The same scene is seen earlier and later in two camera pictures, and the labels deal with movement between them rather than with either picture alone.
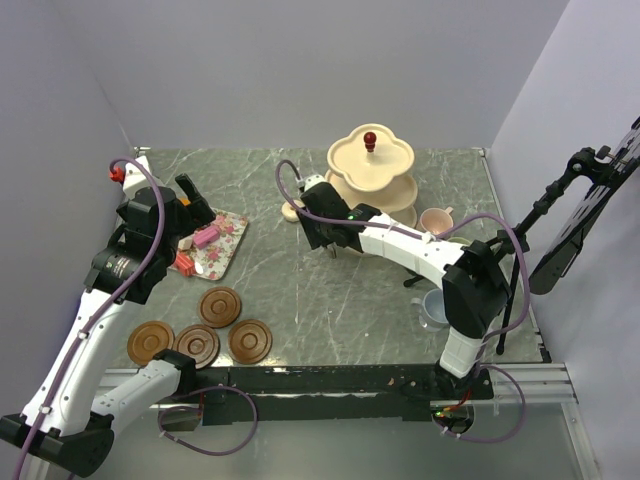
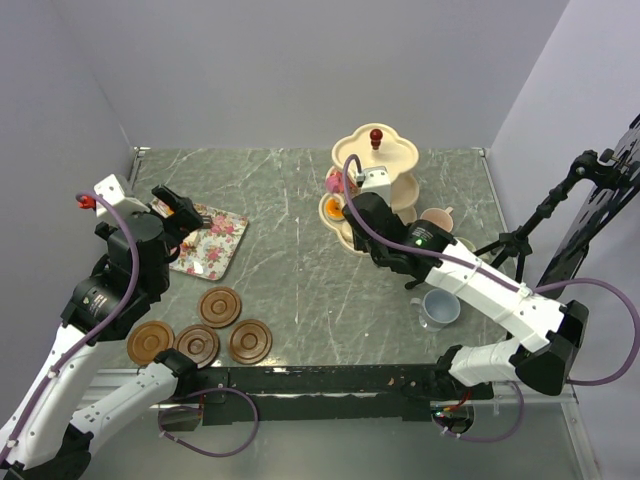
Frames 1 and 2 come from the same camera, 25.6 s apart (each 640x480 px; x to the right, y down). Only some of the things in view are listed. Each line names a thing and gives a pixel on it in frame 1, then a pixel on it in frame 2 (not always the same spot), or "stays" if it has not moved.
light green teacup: [457, 239] stays
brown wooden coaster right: [250, 341] stays
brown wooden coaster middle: [198, 342] stays
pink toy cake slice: [206, 235] → [335, 182]
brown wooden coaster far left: [147, 338] stays
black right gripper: [315, 238] → [360, 244]
